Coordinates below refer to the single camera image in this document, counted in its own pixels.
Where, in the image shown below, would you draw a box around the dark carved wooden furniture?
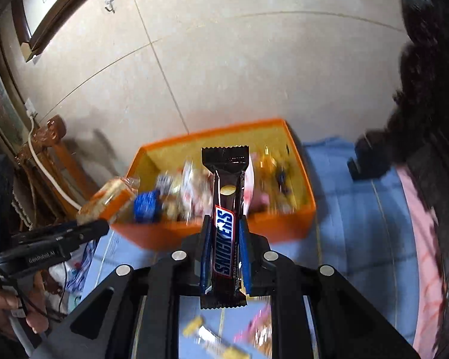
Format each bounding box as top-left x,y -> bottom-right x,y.
346,0 -> 449,300

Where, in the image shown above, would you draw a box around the yellow wrapped candy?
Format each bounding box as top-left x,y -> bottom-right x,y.
183,316 -> 248,359

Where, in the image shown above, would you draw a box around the layered cake packet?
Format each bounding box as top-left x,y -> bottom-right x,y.
77,176 -> 141,225

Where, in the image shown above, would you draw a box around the white plastic bag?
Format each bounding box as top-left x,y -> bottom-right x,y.
47,243 -> 94,303

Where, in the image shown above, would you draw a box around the person's left hand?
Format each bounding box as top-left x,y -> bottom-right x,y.
0,269 -> 51,337

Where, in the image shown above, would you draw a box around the white power cable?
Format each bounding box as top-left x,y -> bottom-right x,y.
27,114 -> 83,210

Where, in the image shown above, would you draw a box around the pink cracker packet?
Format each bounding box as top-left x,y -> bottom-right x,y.
234,301 -> 272,356

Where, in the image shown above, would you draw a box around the white packet pink print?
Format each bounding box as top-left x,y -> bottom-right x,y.
180,161 -> 210,217

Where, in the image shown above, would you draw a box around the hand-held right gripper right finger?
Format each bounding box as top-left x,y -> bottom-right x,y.
239,215 -> 421,359

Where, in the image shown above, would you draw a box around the pink cloth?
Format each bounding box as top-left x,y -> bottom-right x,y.
397,166 -> 449,359

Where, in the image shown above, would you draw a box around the white packet pink hearts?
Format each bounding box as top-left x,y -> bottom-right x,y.
243,151 -> 270,214

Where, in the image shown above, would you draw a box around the blue snack packet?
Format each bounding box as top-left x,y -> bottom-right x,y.
134,191 -> 161,223

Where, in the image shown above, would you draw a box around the dark chocolate bar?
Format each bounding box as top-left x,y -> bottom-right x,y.
200,145 -> 251,310

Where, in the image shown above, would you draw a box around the carved wooden chair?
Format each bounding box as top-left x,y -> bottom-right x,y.
15,116 -> 98,229

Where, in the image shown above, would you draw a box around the blue checked tablecloth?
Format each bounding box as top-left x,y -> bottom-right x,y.
77,138 -> 416,359

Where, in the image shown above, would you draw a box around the yellow clear snack packet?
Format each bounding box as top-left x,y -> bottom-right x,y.
260,146 -> 296,203

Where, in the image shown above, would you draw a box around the orange cardboard box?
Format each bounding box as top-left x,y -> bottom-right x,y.
110,118 -> 317,251

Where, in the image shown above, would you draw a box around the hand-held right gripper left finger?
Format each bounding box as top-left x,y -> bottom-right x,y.
34,215 -> 215,359

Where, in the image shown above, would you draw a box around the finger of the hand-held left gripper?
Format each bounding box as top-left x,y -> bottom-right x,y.
60,220 -> 110,249

